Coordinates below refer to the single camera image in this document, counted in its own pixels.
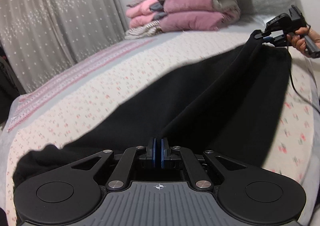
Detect black pants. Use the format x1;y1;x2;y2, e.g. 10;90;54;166
13;36;291;186

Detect person right hand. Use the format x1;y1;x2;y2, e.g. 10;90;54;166
287;27;320;58

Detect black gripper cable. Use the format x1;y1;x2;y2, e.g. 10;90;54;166
288;25;320;114

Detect grey star pattern curtain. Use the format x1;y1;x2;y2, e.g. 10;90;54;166
1;0;127;92

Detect cherry print bed sheet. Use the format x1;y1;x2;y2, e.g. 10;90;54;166
1;27;319;225

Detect mauve pink folded quilt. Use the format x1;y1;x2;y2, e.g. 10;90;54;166
159;0;241;32

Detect light pink folded blanket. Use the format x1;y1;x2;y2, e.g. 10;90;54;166
126;0;167;29

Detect striped beige folded cloth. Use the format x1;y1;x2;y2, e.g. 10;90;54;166
125;21;163;40

